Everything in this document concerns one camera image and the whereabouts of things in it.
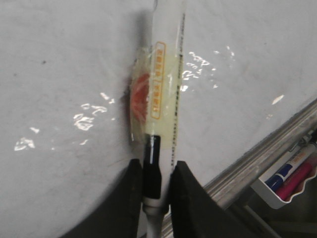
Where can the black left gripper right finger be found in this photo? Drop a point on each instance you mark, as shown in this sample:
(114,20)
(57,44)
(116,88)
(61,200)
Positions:
(194,214)

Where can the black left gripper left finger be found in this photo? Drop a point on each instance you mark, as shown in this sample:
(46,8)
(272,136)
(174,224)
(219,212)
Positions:
(118,215)

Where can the red round magnet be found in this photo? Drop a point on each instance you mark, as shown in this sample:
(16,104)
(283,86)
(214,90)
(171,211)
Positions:
(138,98)

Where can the white black whiteboard marker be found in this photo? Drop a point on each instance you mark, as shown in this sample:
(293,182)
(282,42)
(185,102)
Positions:
(162,109)

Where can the grey aluminium whiteboard tray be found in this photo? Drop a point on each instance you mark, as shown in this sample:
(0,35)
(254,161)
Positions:
(226,188)

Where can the white whiteboard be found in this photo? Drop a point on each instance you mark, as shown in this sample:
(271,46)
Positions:
(65,66)

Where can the blue marker in tray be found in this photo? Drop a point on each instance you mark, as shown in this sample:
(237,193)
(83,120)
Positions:
(276,181)

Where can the pink marker in tray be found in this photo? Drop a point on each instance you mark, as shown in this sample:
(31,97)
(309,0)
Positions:
(294,180)

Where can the white marker holder tray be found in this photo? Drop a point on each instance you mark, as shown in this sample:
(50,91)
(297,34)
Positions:
(269,196)

